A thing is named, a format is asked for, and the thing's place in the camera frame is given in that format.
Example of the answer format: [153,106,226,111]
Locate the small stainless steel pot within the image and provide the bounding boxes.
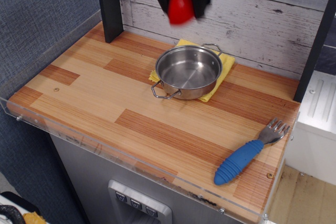
[151,42,224,101]

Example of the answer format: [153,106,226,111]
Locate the yellow cloth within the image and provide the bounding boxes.
[149,38,236,103]

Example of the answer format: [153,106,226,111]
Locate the grey toy fridge cabinet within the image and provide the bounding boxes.
[51,136,238,223]

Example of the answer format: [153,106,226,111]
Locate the silver dispenser button panel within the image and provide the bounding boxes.
[108,179,173,223]

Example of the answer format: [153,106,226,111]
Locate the yellow tape piece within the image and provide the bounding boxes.
[23,212,47,224]

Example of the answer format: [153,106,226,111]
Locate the black left post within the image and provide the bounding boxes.
[99,0,124,43]

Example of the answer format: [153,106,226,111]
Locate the black post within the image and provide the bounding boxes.
[293,0,335,102]
[99,0,124,43]

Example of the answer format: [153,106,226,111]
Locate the black right post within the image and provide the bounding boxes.
[293,0,335,102]

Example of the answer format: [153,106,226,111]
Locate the blue-handled metal fork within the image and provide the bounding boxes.
[214,118,290,186]

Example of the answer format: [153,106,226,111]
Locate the clear acrylic guard rail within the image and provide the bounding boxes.
[6,9,299,223]

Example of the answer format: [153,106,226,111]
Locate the black corrugated hose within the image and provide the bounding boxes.
[0,204,26,224]

